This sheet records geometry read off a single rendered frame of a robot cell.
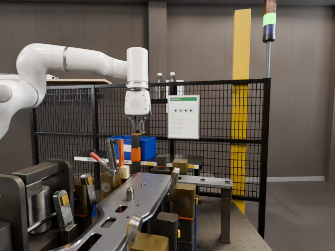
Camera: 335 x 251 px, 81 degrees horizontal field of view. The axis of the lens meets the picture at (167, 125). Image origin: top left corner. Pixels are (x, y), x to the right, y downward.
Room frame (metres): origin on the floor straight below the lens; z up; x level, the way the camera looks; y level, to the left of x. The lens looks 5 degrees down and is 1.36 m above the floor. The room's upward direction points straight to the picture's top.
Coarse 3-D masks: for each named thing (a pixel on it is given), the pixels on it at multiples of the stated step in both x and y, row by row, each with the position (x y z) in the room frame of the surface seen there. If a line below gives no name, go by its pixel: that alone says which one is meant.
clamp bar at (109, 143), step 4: (108, 140) 0.89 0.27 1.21; (112, 140) 0.91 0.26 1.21; (116, 140) 0.90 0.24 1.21; (108, 144) 0.89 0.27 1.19; (112, 144) 0.92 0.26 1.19; (116, 144) 0.90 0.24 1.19; (108, 148) 0.89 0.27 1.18; (112, 148) 0.92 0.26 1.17; (108, 152) 0.89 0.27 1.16; (112, 152) 0.92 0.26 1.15; (108, 156) 0.89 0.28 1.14; (112, 156) 0.90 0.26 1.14; (108, 160) 0.89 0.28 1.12; (112, 160) 0.89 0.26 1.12; (116, 160) 0.92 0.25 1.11; (112, 164) 0.89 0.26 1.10; (116, 164) 0.92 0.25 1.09; (112, 168) 0.89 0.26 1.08; (116, 168) 0.92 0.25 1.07; (116, 172) 0.92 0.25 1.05
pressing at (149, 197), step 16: (144, 176) 1.01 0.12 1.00; (160, 176) 1.01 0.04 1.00; (112, 192) 0.81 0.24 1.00; (144, 192) 0.81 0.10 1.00; (160, 192) 0.81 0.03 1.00; (96, 208) 0.68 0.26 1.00; (112, 208) 0.68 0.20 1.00; (128, 208) 0.68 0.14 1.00; (144, 208) 0.68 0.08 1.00; (96, 224) 0.58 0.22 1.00; (112, 224) 0.58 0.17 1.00; (80, 240) 0.50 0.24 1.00; (112, 240) 0.51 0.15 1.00
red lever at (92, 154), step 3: (90, 153) 0.93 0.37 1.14; (93, 153) 0.93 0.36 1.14; (93, 156) 0.92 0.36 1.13; (96, 156) 0.92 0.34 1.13; (96, 159) 0.92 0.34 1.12; (99, 159) 0.92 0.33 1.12; (102, 162) 0.91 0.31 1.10; (105, 162) 0.92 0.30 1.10; (105, 165) 0.91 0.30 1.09; (108, 165) 0.91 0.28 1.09; (108, 168) 0.91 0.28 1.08
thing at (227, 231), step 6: (222, 192) 0.91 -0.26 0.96; (228, 192) 0.90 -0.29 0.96; (222, 198) 0.91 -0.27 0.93; (228, 198) 0.91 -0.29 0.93; (222, 204) 0.91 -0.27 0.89; (228, 204) 0.91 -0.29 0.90; (222, 210) 0.91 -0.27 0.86; (228, 210) 0.91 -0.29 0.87; (222, 216) 0.91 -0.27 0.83; (228, 216) 0.91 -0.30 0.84; (222, 222) 0.91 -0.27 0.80; (228, 222) 0.91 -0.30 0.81; (222, 228) 0.91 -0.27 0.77; (228, 228) 0.91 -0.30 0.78; (222, 234) 0.91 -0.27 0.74; (228, 234) 0.91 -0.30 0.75; (222, 240) 0.91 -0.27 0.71; (228, 240) 0.91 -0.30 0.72
